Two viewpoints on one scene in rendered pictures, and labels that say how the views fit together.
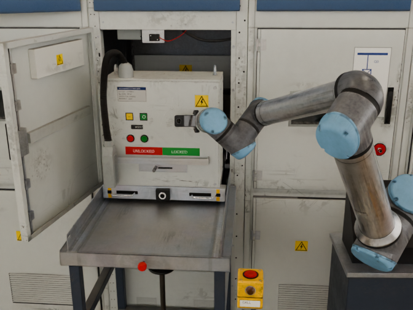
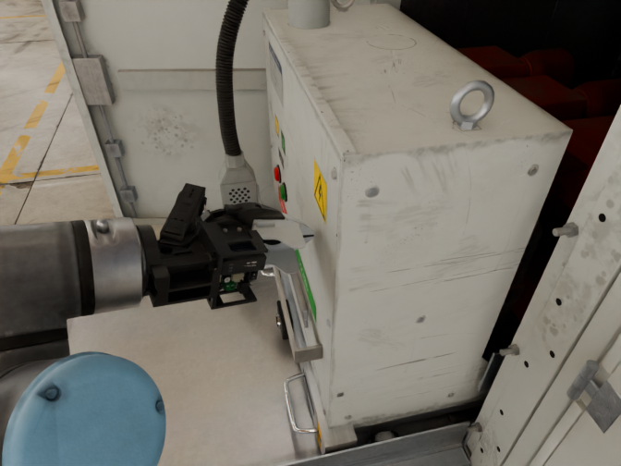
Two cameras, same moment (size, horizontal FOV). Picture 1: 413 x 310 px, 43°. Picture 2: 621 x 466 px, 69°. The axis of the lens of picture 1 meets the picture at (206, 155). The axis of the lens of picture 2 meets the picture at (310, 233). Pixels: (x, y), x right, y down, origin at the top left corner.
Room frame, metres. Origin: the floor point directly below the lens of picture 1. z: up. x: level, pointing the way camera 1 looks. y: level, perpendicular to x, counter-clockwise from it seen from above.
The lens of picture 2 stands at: (1.96, -0.37, 1.58)
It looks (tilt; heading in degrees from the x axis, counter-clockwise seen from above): 40 degrees down; 72
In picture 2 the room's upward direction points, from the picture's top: straight up
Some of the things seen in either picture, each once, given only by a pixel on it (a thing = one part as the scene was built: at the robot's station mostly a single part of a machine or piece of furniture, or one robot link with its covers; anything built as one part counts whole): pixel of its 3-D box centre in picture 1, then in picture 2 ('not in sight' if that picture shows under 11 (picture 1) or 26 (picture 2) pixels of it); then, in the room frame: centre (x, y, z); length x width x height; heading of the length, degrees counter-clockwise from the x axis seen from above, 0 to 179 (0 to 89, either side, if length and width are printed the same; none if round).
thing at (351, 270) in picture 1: (381, 253); not in sight; (1.84, -0.69, 0.74); 0.35 x 0.32 x 0.02; 89
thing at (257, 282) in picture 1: (250, 288); not in sight; (1.43, -0.14, 0.85); 0.08 x 0.08 x 0.10; 85
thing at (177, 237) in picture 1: (160, 220); (237, 352); (1.99, 0.20, 0.82); 0.68 x 0.62 x 0.06; 175
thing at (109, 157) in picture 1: (110, 165); (241, 200); (2.06, 0.40, 1.04); 0.08 x 0.05 x 0.17; 175
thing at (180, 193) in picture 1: (164, 191); (303, 316); (2.12, 0.19, 0.90); 0.54 x 0.05 x 0.06; 85
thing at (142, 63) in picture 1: (185, 72); not in sight; (2.94, 0.12, 1.28); 0.58 x 0.02 x 0.19; 85
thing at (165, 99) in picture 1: (161, 137); (291, 214); (2.11, 0.19, 1.15); 0.48 x 0.01 x 0.48; 85
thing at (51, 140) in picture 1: (57, 125); (222, 81); (2.08, 0.61, 1.21); 0.63 x 0.07 x 0.74; 163
